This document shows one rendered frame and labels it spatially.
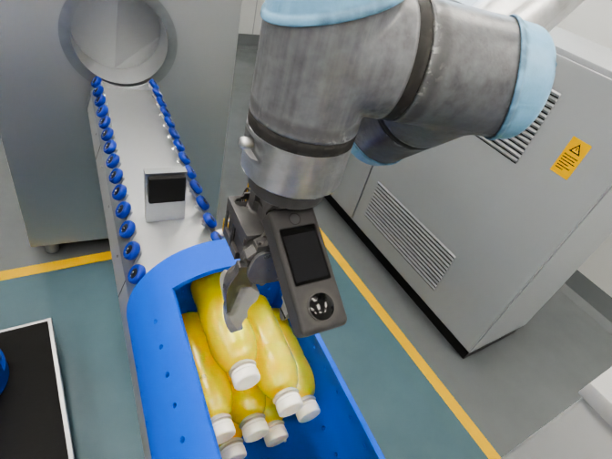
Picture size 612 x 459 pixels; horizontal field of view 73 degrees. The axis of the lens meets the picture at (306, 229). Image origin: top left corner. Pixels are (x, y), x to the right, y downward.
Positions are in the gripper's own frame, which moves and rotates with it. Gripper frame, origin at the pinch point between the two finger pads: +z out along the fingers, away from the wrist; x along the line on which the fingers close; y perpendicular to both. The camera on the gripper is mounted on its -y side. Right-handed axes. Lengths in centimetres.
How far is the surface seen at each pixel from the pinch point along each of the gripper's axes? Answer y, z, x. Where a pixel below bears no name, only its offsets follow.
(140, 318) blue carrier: 14.2, 13.8, 11.6
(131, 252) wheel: 46, 32, 9
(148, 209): 61, 32, 3
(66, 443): 44, 115, 32
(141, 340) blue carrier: 10.9, 14.6, 12.0
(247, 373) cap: 0.2, 12.0, 0.0
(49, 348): 82, 115, 37
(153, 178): 60, 22, 2
